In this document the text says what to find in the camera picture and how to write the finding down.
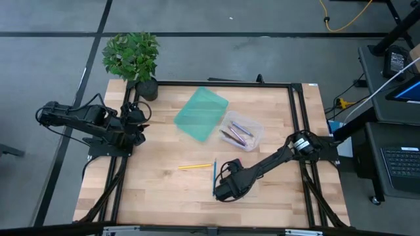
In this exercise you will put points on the black crossbeam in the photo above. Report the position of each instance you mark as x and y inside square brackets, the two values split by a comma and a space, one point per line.
[49, 231]

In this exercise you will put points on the black caster wheel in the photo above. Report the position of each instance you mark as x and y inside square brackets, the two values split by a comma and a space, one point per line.
[376, 200]

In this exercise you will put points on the grey chair base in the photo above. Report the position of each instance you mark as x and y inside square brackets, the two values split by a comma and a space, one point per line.
[10, 150]

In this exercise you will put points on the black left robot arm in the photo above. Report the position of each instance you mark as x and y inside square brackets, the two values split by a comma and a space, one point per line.
[82, 118]

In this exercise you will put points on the black desk stand leg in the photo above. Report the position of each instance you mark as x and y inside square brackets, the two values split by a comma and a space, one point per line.
[393, 32]

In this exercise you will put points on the potted green plant black pot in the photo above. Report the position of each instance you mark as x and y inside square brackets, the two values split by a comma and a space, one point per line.
[131, 55]

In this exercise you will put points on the black aluminium table frame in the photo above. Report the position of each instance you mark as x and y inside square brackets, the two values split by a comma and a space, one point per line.
[229, 84]

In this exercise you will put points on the blue-grey pen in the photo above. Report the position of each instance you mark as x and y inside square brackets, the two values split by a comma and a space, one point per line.
[242, 129]

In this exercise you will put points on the dark grey desk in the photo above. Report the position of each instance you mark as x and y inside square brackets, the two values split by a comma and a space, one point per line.
[380, 111]

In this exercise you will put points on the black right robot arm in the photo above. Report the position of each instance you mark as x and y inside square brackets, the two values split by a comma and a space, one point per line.
[272, 157]

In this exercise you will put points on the clear plastic bin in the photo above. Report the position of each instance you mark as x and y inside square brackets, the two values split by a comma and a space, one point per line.
[256, 126]

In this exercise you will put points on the dark brown pencil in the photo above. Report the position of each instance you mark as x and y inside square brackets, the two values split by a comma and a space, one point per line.
[232, 138]

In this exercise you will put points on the tablet with blue screen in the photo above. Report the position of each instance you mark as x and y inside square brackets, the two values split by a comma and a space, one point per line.
[410, 93]

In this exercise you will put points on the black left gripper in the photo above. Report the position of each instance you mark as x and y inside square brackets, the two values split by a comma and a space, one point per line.
[135, 126]

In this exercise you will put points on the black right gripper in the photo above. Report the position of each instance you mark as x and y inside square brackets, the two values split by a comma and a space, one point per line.
[229, 190]

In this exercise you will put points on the blue pencil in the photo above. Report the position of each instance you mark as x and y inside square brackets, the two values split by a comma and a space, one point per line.
[214, 173]

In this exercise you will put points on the blue white box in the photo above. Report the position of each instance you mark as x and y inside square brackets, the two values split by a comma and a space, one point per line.
[335, 126]

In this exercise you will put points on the brown cardboard piece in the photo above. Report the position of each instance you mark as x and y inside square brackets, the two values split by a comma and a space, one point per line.
[416, 55]

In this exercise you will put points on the dark rolling desk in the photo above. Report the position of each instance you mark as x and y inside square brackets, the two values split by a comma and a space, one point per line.
[374, 137]

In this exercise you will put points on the black desk crossbar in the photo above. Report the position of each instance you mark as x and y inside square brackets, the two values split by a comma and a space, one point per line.
[356, 126]

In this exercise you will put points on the yellow pencil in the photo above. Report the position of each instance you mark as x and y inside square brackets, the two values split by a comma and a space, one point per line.
[195, 166]

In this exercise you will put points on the black laptop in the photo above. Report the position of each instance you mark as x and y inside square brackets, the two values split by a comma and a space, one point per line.
[403, 167]

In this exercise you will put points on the black power adapter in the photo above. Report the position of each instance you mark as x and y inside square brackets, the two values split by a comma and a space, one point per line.
[395, 62]

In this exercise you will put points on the white paper sheet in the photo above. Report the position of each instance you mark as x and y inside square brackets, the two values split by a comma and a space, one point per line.
[345, 149]

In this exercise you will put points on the silver bracket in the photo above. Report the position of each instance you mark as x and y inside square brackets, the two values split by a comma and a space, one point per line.
[303, 233]
[121, 230]

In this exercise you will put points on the yellow plug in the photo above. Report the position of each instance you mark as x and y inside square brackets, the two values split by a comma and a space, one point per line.
[342, 104]

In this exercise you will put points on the teal plastic bin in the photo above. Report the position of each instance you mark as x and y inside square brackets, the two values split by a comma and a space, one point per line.
[201, 113]

